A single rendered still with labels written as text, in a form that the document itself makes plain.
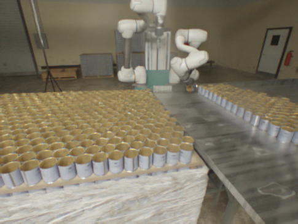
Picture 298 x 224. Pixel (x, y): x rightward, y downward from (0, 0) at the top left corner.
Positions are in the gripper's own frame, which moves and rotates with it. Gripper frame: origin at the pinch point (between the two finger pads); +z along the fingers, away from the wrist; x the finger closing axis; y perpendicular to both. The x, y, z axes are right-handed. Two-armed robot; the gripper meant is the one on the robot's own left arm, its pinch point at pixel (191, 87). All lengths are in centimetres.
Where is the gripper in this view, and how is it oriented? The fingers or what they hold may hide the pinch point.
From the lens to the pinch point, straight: 162.5
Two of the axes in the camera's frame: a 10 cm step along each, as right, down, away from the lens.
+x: 6.3, 3.2, -7.1
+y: -5.5, 8.3, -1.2
